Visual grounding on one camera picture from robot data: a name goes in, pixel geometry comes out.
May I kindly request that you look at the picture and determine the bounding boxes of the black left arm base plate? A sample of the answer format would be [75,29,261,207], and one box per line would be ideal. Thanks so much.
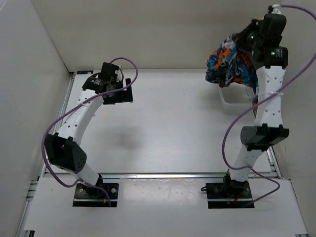
[73,183,119,208]

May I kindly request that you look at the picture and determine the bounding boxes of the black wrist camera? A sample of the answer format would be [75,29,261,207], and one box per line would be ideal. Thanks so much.
[99,62,122,81]
[259,13,287,42]

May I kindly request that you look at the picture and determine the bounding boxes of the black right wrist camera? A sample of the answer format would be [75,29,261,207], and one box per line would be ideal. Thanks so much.
[259,13,287,42]

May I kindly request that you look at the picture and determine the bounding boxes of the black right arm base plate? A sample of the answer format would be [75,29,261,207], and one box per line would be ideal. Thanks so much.
[200,183,254,209]

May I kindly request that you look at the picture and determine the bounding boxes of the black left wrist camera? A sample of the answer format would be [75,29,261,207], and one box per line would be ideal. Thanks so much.
[99,62,122,81]

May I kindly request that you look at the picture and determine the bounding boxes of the colourful patterned shorts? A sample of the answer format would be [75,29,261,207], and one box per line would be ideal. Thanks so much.
[205,33,258,92]

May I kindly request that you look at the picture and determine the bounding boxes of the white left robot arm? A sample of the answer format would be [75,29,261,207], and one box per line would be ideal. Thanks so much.
[42,71,135,198]

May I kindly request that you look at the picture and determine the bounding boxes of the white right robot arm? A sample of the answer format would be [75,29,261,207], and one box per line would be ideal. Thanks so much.
[222,13,289,198]

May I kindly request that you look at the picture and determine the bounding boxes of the white plastic mesh basket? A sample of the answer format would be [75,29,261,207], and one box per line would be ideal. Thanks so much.
[218,83,255,111]

